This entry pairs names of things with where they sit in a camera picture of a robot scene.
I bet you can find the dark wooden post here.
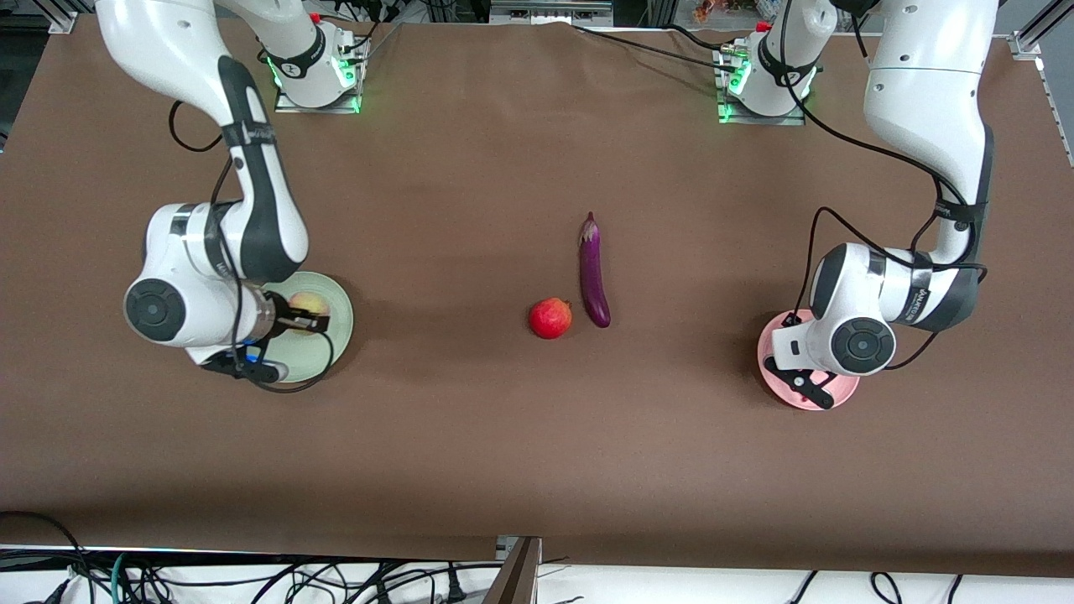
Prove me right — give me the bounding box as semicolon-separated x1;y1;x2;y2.
485;537;543;604

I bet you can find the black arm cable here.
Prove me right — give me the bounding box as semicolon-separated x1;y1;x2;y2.
168;101;336;395
776;0;989;372

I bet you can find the purple eggplant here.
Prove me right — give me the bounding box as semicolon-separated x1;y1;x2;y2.
578;211;612;329

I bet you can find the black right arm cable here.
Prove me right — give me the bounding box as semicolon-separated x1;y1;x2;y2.
168;101;336;395

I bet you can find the yellow pink peach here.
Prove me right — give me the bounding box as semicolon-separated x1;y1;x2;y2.
288;292;330;335

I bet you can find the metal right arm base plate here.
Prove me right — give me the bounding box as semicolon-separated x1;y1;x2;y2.
275;91;362;114

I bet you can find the grey metal box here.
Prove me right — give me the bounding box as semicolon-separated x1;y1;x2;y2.
489;0;613;26

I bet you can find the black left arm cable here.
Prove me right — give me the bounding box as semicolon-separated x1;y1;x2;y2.
776;0;989;372

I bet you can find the red pomegranate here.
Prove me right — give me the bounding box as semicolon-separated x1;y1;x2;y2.
528;297;574;340

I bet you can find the pale green round plate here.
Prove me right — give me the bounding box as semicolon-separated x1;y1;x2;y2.
268;271;355;384

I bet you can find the brown table mat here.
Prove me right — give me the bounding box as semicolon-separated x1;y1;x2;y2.
0;21;1074;580

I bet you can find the black cable on mat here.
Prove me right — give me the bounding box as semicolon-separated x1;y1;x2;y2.
573;23;739;75

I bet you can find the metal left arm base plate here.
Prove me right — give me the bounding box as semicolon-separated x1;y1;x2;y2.
719;105;805;127

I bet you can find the aluminium frame profile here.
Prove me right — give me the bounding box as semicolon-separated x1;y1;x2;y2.
1011;0;1074;169
46;0;93;34

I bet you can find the thick black looped cable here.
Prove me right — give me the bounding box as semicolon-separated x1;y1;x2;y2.
0;510;95;604

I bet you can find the pink round plate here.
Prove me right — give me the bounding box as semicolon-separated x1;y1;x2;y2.
757;309;862;412

